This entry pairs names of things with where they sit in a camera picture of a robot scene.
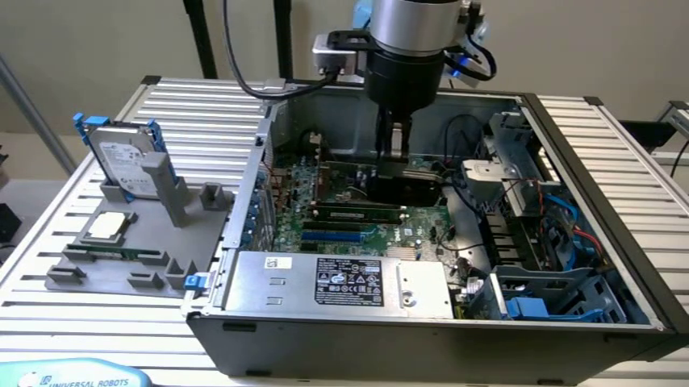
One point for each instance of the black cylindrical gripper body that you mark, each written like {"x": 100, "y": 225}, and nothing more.
{"x": 403, "y": 76}

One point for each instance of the black CPU heatsink block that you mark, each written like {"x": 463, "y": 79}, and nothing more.
{"x": 400, "y": 189}

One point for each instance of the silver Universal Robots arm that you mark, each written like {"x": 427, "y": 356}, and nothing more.
{"x": 411, "y": 24}

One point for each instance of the black expansion slot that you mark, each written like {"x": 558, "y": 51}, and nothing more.
{"x": 355, "y": 213}

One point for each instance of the metal drive cage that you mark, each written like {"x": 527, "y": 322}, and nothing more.
{"x": 511, "y": 169}

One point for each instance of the green Dell motherboard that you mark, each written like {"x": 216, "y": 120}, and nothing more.
{"x": 376, "y": 235}

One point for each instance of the black stand pole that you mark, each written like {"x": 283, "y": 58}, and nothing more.
{"x": 281, "y": 36}
{"x": 200, "y": 36}

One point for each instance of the blue expansion slot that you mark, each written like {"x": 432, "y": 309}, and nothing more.
{"x": 331, "y": 237}

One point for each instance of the small silver chipset heatsink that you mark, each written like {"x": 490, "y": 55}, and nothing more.
{"x": 400, "y": 253}

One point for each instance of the silver power supply unit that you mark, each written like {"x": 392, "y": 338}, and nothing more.
{"x": 300, "y": 282}

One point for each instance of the black box on desk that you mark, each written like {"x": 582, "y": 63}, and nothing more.
{"x": 647, "y": 135}

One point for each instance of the grey parts rack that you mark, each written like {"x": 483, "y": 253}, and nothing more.
{"x": 183, "y": 250}

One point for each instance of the grey disk bay cage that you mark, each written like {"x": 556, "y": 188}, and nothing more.
{"x": 559, "y": 290}

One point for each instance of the blue disk bay caddy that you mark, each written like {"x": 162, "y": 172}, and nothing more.
{"x": 527, "y": 308}

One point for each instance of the hard disk in blue caddy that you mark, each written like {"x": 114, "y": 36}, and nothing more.
{"x": 125, "y": 161}

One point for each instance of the blue case latch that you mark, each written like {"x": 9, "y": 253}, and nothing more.
{"x": 195, "y": 281}

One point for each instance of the black open PC case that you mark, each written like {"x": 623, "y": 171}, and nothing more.
{"x": 408, "y": 346}

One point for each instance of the silver CPU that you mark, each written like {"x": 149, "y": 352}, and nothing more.
{"x": 109, "y": 225}

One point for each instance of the green RAM stick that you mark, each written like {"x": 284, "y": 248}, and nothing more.
{"x": 114, "y": 253}

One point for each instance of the grey metal pole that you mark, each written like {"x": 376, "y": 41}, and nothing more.
{"x": 32, "y": 117}

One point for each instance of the black object beside table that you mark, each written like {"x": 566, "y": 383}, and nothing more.
{"x": 8, "y": 223}

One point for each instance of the teal Universal Robots teach pendant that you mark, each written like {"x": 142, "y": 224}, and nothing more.
{"x": 69, "y": 375}

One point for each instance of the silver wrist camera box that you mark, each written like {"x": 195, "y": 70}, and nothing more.
{"x": 336, "y": 54}

